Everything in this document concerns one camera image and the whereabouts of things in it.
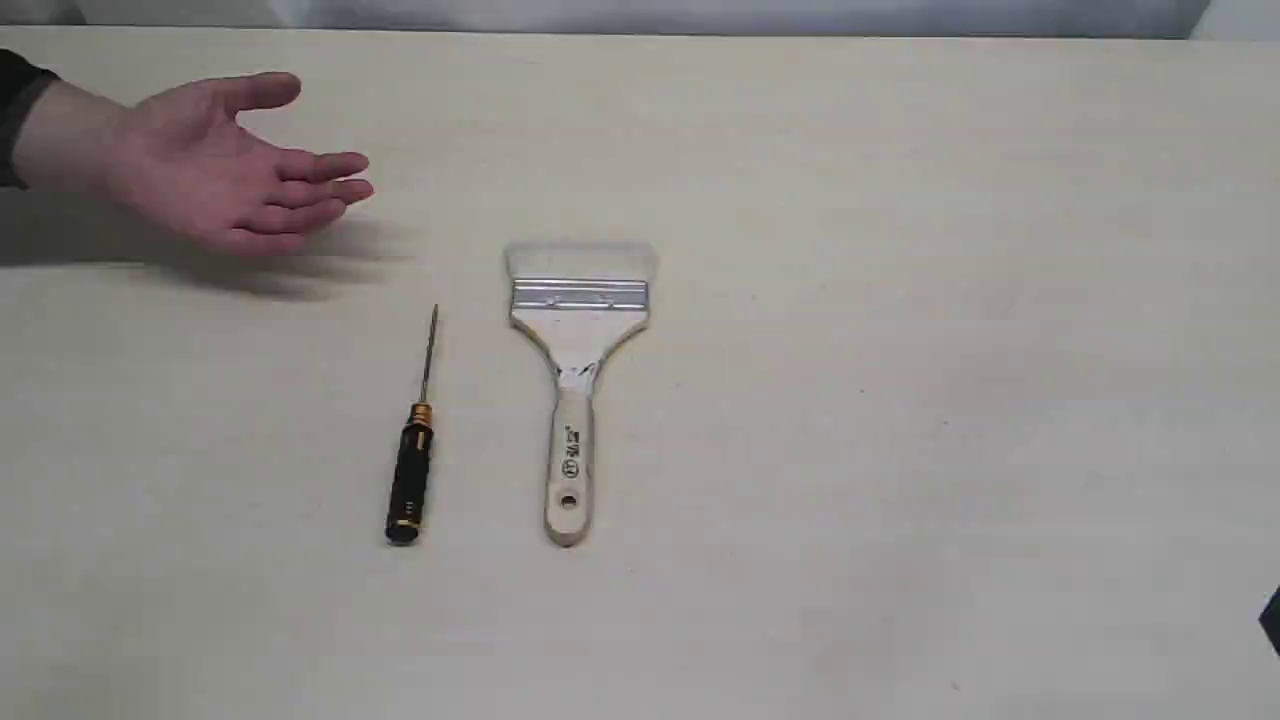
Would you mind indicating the open bare human hand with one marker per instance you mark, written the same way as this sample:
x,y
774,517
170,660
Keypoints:
x,y
182,161

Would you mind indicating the black gold-trimmed screwdriver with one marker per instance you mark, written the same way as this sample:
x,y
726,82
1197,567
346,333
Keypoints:
x,y
409,489

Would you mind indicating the forearm in black sleeve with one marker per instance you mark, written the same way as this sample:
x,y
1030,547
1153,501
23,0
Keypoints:
x,y
54,135

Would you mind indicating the white backdrop curtain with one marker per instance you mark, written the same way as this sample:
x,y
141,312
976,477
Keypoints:
x,y
1206,20

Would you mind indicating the wide wooden-handled paint brush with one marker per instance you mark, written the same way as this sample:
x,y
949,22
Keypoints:
x,y
578,302

